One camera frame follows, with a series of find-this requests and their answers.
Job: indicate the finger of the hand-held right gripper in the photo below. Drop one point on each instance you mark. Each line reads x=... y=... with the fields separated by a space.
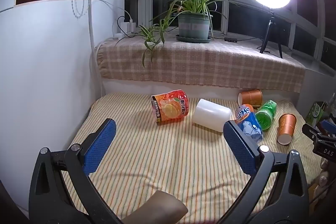
x=329 y=125
x=312 y=132

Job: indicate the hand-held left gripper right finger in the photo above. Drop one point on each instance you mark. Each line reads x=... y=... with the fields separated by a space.
x=239 y=146

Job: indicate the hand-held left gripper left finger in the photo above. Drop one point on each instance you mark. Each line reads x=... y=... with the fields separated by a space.
x=101 y=142

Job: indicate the orange paper cup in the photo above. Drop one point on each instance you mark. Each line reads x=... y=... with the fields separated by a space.
x=252 y=98
x=286 y=128

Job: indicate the white plastic cup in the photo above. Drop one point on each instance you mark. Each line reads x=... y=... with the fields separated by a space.
x=211 y=115

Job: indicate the orange fruit print cup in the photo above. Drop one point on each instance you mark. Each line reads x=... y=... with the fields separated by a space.
x=169 y=107

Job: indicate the green printed box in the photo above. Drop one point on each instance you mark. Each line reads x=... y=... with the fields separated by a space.
x=315 y=112

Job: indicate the green drink bottle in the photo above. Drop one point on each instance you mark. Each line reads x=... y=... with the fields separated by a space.
x=266 y=115

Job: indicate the striped yellow cloth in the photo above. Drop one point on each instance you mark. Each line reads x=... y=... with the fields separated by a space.
x=170 y=161

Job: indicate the plaid beige cloth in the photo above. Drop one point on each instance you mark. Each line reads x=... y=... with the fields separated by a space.
x=210 y=66

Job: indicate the white cabinet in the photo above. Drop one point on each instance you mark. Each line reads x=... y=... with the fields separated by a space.
x=47 y=69

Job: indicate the white power strip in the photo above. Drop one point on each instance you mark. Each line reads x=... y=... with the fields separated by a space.
x=118 y=35

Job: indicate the black tripod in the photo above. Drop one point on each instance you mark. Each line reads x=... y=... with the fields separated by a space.
x=269 y=32

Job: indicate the green pot saucer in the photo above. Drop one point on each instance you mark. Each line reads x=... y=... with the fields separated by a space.
x=193 y=39

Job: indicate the white charger plug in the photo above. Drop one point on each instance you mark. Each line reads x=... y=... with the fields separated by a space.
x=132 y=26
x=125 y=27

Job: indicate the green plant pot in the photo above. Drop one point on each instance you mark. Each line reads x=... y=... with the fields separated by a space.
x=193 y=26

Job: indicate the white framed window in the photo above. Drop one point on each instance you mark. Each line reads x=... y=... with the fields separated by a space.
x=236 y=16

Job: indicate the spider plant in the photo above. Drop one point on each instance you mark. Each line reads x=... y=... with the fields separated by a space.
x=189 y=2

